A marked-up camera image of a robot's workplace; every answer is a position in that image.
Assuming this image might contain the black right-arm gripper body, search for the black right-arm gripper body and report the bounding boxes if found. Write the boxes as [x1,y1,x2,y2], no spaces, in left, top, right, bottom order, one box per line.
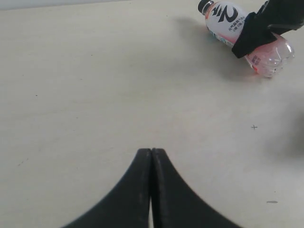
[255,0,304,35]

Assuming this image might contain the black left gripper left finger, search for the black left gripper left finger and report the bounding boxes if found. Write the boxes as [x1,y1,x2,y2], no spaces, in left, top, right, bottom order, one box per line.
[65,148,152,228]

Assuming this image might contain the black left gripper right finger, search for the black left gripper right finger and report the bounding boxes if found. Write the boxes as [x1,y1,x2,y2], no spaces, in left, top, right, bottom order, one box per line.
[152,148,239,228]

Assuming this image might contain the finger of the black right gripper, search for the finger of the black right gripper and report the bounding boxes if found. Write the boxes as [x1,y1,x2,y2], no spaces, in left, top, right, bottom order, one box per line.
[232,12,277,58]

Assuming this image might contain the pink peach drink bottle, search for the pink peach drink bottle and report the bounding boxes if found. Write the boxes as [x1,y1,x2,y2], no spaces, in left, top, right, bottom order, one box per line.
[198,0,295,77]

